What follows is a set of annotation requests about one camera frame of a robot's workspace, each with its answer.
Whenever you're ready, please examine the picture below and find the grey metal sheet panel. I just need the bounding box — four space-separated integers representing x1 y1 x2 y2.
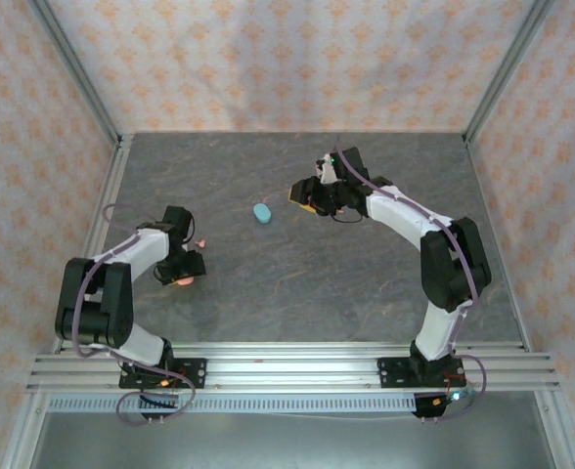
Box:
27 412 557 469

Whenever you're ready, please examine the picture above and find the aluminium side rail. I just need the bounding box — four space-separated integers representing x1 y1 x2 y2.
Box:
52 132 135 354
463 132 533 353

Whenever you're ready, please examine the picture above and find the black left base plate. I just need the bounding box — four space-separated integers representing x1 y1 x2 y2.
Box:
118 358 208 390

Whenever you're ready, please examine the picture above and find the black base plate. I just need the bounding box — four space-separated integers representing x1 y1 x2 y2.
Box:
376 357 466 390
118 358 208 390

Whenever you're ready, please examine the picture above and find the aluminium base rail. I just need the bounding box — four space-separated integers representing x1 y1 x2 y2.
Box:
25 341 561 392

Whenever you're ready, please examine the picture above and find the slotted grey cable duct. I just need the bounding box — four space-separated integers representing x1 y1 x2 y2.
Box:
46 393 419 414

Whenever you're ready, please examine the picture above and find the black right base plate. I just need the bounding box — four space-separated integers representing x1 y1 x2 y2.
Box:
376 357 466 390

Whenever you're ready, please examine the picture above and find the aluminium frame post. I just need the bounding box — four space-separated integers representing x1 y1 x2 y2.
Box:
462 0 558 146
26 0 123 146

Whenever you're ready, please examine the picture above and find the aluminium frame leg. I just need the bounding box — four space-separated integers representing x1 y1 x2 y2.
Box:
534 390 575 469
1 390 49 469

